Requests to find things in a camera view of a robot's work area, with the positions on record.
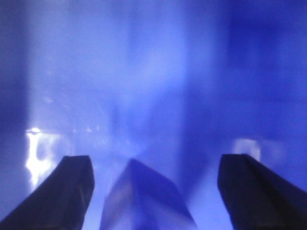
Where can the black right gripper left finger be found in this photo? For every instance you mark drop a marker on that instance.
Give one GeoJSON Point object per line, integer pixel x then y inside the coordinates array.
{"type": "Point", "coordinates": [60, 202]}

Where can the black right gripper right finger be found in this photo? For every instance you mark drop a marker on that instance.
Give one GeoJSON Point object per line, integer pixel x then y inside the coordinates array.
{"type": "Point", "coordinates": [256, 198]}

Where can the blue bottle-shaped part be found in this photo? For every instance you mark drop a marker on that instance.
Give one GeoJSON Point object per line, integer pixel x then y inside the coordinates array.
{"type": "Point", "coordinates": [143, 199]}

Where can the blue bin upper right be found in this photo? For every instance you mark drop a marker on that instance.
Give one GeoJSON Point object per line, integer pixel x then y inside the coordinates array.
{"type": "Point", "coordinates": [172, 83]}

